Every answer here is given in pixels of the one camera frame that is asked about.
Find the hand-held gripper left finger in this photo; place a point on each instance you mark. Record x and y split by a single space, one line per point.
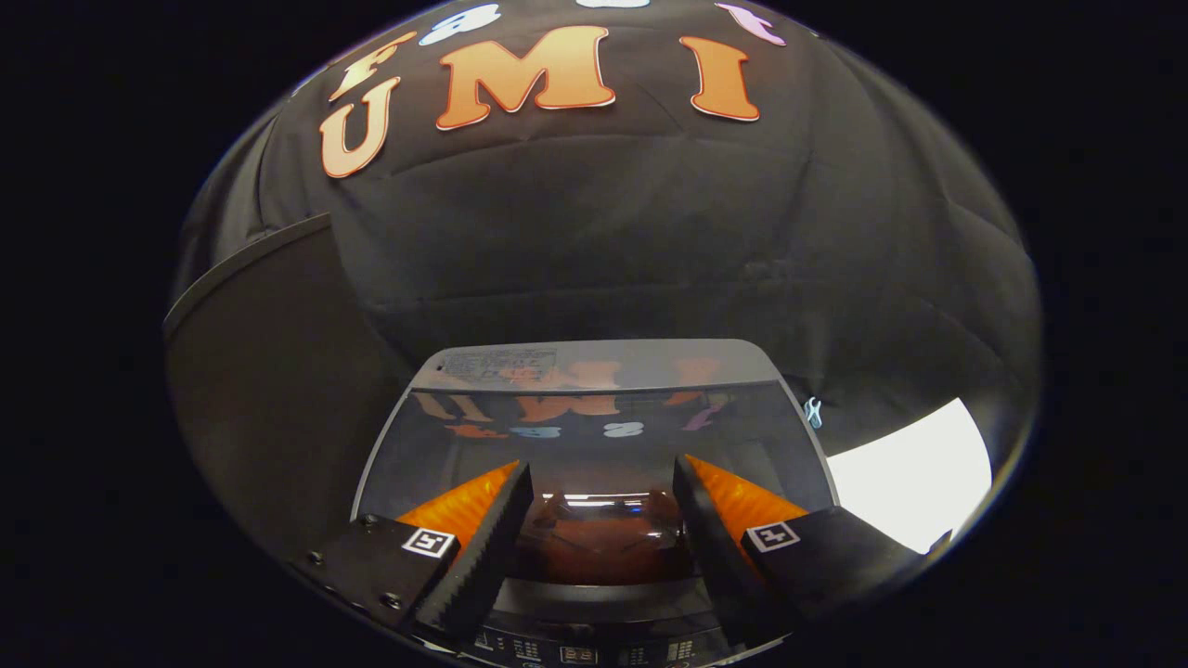
487 566

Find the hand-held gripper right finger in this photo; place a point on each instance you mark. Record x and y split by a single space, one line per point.
719 566

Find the grey washing machine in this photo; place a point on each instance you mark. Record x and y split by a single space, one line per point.
603 640

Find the light blue clip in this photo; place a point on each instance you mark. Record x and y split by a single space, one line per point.
813 411

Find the white board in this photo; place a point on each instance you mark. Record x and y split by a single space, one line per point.
910 473

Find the grey side table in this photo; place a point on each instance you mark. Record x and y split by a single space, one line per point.
269 390

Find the black backdrop cloth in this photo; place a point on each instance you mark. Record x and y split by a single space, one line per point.
650 223

